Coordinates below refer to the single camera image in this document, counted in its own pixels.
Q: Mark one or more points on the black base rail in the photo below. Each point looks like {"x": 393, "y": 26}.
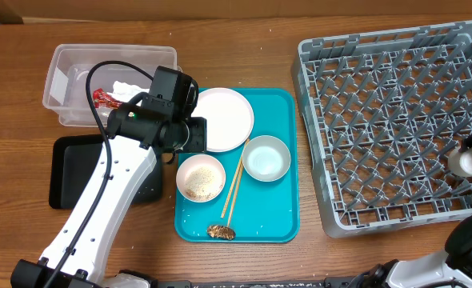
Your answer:
{"x": 329, "y": 282}

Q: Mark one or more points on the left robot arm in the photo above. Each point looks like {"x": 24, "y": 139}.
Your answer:
{"x": 135, "y": 134}

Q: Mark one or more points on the white paper cup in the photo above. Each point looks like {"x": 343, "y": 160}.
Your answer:
{"x": 460, "y": 163}

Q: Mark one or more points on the pink bowl with rice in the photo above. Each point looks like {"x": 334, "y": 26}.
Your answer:
{"x": 200, "y": 178}

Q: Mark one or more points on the black tray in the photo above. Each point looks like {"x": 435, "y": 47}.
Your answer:
{"x": 73, "y": 162}

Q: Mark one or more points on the brown food scrap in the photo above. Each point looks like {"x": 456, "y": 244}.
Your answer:
{"x": 222, "y": 232}

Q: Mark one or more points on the white napkin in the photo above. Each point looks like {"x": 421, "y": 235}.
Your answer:
{"x": 123, "y": 92}

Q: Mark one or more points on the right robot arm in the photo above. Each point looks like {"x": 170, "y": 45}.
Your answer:
{"x": 450, "y": 267}

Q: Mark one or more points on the red snack wrapper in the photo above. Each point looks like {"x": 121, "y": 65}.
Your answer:
{"x": 102, "y": 99}

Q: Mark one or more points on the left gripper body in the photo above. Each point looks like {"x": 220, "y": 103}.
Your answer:
{"x": 196, "y": 140}

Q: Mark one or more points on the right wooden chopstick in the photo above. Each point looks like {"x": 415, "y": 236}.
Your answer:
{"x": 236, "y": 189}

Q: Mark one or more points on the left wooden chopstick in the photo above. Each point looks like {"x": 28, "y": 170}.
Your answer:
{"x": 235, "y": 177}

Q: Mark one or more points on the large white plate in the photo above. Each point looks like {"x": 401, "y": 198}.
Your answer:
{"x": 229, "y": 118}

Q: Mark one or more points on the clear plastic bin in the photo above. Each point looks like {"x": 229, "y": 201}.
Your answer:
{"x": 65, "y": 92}

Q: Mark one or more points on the wooden chopstick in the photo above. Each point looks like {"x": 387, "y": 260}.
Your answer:
{"x": 235, "y": 177}
{"x": 236, "y": 189}

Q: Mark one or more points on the grey dishwasher rack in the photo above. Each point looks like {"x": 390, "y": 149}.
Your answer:
{"x": 383, "y": 110}

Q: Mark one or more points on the teal serving tray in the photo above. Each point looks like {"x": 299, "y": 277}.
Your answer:
{"x": 264, "y": 211}

